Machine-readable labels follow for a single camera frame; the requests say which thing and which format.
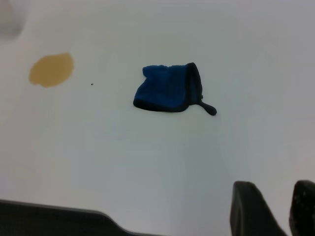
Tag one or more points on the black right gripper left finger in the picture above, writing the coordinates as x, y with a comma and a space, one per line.
248, 214

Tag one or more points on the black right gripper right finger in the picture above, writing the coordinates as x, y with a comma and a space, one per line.
305, 211

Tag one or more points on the blue cloth with black trim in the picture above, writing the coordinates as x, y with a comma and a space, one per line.
165, 88

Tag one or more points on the brown coffee spill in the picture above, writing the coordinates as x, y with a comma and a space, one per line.
51, 70

